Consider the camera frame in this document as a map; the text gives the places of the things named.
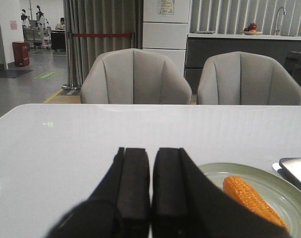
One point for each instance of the grey armchair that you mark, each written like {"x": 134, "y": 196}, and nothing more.
{"x": 134, "y": 76}
{"x": 240, "y": 78}

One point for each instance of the white cabinet column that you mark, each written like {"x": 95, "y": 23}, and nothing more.
{"x": 165, "y": 28}

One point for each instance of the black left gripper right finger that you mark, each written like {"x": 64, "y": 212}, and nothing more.
{"x": 186, "y": 204}

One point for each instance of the chrome barrier post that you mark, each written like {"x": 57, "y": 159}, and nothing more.
{"x": 72, "y": 82}

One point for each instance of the fruit bowl on counter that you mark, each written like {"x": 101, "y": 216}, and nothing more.
{"x": 251, "y": 30}

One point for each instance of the orange corn cob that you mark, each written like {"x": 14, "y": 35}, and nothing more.
{"x": 243, "y": 193}

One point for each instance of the red barrier belt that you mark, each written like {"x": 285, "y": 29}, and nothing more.
{"x": 87, "y": 35}

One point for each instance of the grey curtain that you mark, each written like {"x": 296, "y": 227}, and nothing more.
{"x": 94, "y": 27}

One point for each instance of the dark kitchen counter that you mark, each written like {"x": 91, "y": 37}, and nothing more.
{"x": 285, "y": 49}

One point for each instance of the silver kitchen scale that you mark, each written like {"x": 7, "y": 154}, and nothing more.
{"x": 290, "y": 170}

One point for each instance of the pale green plate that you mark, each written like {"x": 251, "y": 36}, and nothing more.
{"x": 281, "y": 195}

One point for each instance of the red trash bin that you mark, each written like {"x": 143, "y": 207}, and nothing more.
{"x": 21, "y": 54}

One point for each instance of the grey armchair right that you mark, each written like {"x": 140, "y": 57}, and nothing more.
{"x": 240, "y": 78}

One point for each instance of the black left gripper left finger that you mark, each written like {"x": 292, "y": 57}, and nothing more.
{"x": 119, "y": 207}

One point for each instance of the chrome kitchen faucet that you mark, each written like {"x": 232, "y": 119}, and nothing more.
{"x": 281, "y": 12}

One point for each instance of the grey armchair left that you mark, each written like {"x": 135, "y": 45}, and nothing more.
{"x": 134, "y": 76}

